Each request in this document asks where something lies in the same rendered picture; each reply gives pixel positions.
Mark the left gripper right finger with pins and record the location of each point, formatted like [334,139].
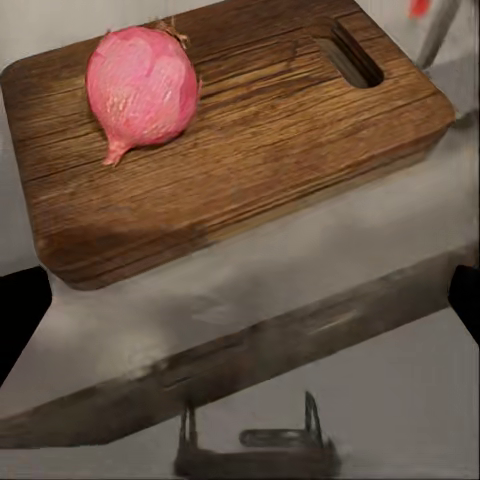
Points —
[464,296]

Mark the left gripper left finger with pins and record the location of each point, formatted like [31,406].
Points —
[24,299]

